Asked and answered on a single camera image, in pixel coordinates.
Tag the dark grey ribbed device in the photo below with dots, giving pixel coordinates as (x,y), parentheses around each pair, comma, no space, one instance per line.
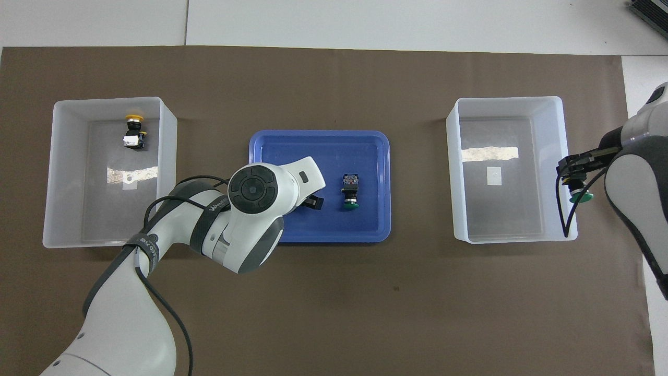
(652,13)

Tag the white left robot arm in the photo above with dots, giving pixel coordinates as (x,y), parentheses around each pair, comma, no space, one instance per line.
(255,198)

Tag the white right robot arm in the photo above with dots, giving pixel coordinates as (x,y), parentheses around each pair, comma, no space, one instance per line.
(636,183)

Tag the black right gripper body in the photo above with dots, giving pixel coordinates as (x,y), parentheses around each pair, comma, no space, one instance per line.
(611,141)

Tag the white paper label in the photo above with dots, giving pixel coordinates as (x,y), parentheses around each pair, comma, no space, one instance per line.
(493,176)

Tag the yellow push button switch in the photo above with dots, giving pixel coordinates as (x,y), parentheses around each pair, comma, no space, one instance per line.
(134,125)

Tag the brown paper mat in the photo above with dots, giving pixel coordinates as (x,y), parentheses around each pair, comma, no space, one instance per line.
(323,303)

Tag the blue plastic tray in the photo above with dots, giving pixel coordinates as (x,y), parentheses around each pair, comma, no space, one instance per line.
(365,224)

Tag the green push button switch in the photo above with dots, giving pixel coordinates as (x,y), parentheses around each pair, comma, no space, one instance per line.
(350,181)
(581,197)

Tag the translucent white plastic box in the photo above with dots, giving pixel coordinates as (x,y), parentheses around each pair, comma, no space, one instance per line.
(511,214)
(68,209)

